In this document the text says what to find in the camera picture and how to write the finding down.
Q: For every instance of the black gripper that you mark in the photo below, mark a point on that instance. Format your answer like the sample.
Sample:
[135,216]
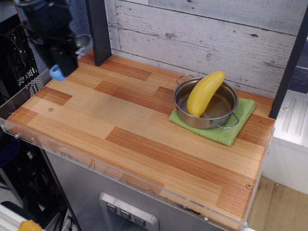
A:
[49,34]

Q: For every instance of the blue handled grey spoon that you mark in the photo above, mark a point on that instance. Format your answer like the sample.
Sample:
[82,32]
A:
[82,46]

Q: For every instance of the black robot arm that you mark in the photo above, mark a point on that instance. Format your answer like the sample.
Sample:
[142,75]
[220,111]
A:
[37,8]

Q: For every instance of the stainless cabinet front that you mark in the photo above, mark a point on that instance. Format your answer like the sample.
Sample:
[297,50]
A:
[82,187]

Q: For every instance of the yellow plastic banana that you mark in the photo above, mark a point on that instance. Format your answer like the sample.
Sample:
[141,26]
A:
[203,92]

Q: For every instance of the silver button control panel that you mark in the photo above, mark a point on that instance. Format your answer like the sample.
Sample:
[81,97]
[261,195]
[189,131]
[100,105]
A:
[122,216]

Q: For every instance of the green cloth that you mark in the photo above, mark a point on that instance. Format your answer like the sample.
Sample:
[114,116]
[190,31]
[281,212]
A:
[222,135]

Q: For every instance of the dark grey left post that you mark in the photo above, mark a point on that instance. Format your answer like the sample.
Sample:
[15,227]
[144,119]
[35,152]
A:
[99,30]

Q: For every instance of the dark grey post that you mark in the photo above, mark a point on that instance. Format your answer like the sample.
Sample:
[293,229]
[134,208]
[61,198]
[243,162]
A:
[99,30]
[290,67]

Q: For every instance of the dark grey right post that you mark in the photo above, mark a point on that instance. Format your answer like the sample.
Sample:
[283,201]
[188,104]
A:
[290,67]

